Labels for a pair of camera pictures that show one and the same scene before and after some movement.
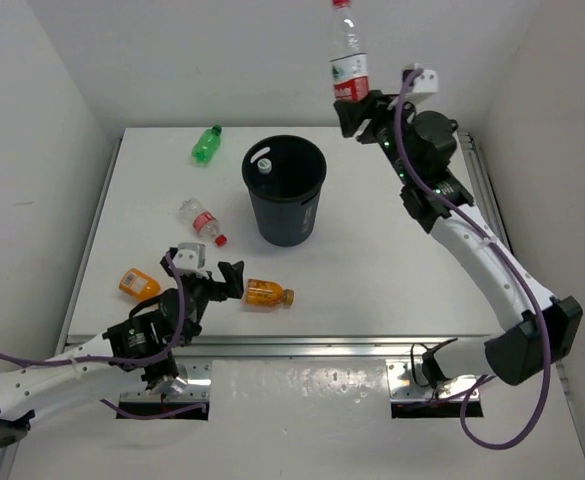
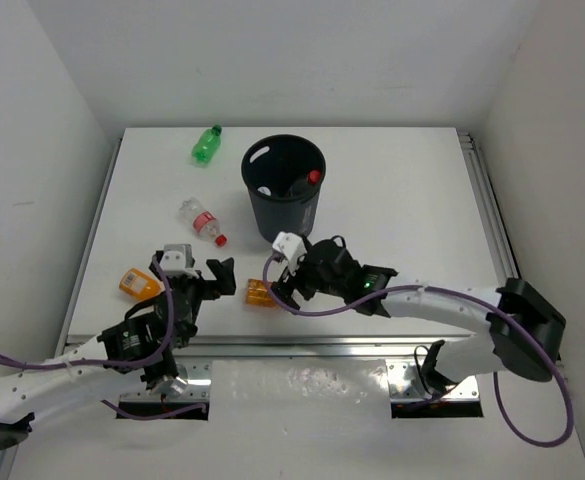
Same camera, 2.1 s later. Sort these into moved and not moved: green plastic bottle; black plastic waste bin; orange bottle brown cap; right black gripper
Moved: right black gripper
Not moved: orange bottle brown cap; black plastic waste bin; green plastic bottle
